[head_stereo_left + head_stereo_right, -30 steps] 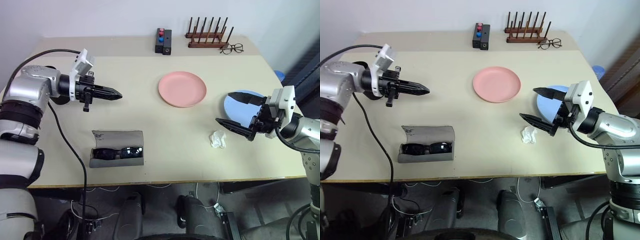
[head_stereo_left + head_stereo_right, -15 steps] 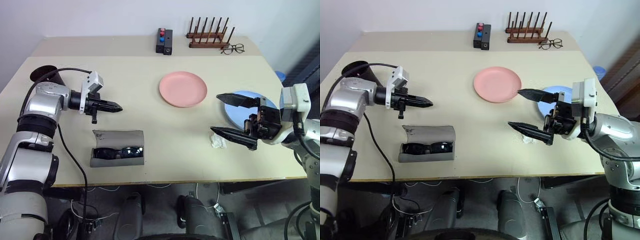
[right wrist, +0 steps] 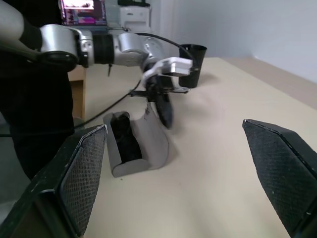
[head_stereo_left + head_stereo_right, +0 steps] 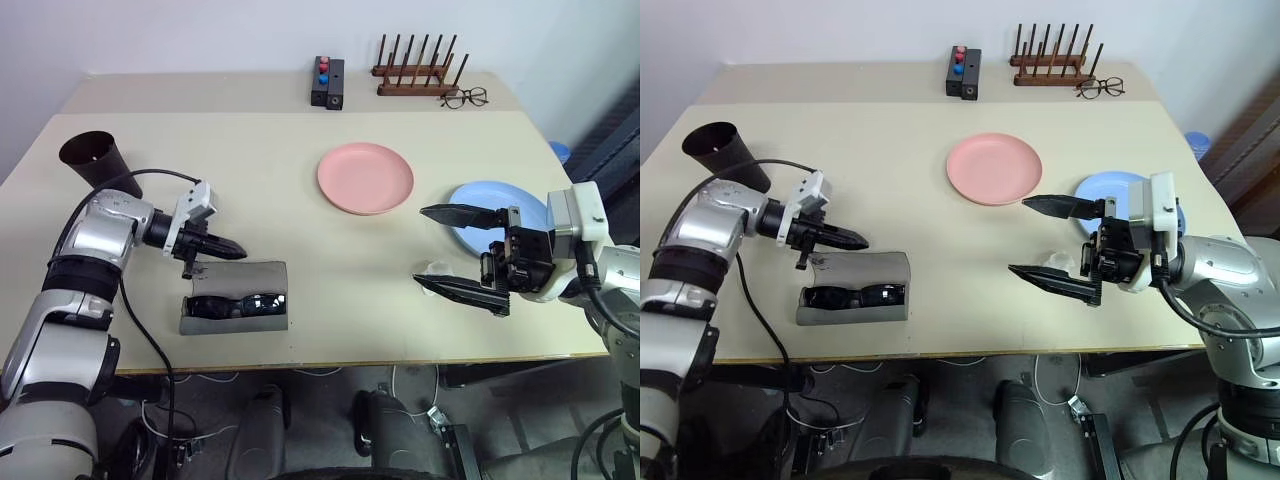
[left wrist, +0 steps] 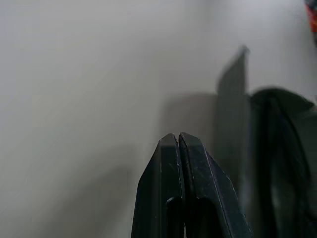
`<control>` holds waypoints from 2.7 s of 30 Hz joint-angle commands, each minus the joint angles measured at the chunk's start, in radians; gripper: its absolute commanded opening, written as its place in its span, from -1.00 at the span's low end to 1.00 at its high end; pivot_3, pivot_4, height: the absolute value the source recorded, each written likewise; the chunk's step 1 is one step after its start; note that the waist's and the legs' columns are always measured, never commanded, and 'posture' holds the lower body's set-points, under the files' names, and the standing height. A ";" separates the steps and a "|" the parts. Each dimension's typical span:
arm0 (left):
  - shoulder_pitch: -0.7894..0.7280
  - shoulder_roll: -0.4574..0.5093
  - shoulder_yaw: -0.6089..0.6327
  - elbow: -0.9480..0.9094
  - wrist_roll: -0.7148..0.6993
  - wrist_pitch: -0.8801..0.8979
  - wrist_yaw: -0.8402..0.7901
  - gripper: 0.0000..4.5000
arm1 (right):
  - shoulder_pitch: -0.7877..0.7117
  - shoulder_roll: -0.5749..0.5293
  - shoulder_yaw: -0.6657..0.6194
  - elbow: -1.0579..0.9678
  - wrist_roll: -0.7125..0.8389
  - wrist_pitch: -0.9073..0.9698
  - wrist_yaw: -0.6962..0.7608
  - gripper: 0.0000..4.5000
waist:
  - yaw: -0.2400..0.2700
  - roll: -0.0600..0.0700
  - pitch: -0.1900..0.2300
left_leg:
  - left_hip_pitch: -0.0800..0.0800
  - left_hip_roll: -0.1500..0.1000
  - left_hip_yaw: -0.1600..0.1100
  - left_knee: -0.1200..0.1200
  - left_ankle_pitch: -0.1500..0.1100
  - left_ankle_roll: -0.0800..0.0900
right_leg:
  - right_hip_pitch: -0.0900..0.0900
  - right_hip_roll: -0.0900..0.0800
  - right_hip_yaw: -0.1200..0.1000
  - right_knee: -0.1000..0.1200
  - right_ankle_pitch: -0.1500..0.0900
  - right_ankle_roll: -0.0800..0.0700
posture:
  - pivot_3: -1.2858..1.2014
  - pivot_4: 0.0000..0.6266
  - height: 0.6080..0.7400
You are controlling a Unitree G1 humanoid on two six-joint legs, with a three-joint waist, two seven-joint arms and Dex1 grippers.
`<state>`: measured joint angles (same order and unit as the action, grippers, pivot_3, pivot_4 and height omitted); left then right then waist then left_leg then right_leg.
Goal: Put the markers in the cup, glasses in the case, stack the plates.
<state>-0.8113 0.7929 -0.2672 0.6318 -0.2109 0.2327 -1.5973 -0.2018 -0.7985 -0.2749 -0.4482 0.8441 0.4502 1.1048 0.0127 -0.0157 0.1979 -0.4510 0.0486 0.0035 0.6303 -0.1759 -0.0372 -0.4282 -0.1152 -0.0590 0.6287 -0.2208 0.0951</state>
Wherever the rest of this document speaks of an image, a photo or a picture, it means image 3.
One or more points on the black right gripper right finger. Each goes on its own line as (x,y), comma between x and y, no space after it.
(289,178)

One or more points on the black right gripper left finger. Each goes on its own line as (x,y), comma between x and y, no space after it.
(49,188)

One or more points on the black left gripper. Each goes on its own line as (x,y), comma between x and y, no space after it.
(161,85)

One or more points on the grey felt glasses case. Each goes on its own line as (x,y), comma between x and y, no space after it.
(156,143)

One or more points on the black plastic cup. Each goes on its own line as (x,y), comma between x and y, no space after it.
(195,52)

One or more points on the light wooden cabinet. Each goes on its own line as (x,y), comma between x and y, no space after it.
(78,94)

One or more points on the white printer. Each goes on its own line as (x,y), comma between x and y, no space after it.
(135,16)

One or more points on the computer monitor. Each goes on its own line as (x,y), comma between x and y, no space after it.
(81,12)

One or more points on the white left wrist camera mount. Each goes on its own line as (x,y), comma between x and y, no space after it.
(175,65)

